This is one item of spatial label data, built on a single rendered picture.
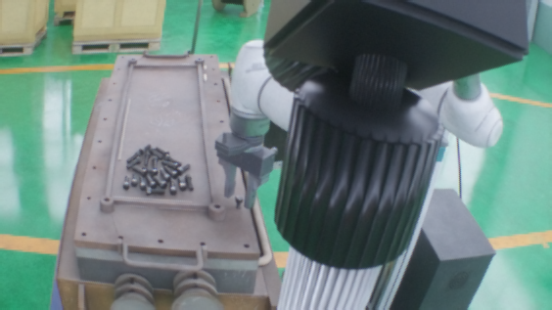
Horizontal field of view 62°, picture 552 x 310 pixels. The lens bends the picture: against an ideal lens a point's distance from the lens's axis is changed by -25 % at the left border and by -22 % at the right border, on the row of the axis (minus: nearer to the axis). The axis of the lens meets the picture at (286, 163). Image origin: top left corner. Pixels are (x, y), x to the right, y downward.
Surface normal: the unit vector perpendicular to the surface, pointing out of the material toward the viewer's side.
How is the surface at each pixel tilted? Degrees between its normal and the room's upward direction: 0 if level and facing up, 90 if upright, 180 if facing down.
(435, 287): 90
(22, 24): 90
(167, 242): 0
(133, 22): 90
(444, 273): 90
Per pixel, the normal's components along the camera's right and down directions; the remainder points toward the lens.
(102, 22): 0.19, 0.50
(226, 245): 0.15, -0.86
